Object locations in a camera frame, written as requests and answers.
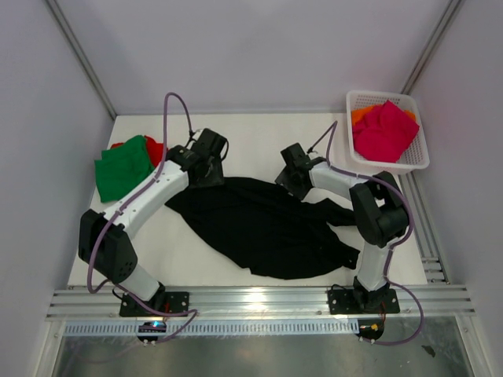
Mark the right rear frame post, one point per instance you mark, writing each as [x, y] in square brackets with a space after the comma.
[439, 31]

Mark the orange t shirt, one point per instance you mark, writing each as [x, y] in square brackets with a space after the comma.
[358, 114]

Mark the frame post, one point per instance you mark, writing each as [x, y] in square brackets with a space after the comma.
[79, 54]
[439, 31]

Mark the green t shirt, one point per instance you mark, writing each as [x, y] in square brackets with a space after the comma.
[122, 168]

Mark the red t shirt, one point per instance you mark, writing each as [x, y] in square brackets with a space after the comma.
[155, 151]

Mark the black t shirt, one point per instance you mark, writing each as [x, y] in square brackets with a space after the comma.
[259, 226]

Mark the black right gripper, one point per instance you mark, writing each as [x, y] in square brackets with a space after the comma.
[299, 193]

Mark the grey slotted cable duct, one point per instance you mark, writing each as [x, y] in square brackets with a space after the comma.
[199, 327]

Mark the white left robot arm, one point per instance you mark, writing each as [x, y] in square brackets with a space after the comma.
[105, 239]

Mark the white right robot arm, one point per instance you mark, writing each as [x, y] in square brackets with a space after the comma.
[381, 217]

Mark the left rear frame post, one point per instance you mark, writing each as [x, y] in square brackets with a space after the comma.
[79, 54]

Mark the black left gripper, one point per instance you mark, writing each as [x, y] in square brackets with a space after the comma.
[216, 178]

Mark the pink t shirt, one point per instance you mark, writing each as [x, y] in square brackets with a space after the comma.
[384, 134]

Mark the white plastic basket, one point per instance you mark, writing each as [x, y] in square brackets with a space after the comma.
[416, 155]

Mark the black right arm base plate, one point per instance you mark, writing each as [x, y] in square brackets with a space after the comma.
[357, 300]

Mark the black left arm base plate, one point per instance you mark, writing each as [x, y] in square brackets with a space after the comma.
[162, 301]

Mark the aluminium front rail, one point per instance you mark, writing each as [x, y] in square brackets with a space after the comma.
[76, 303]

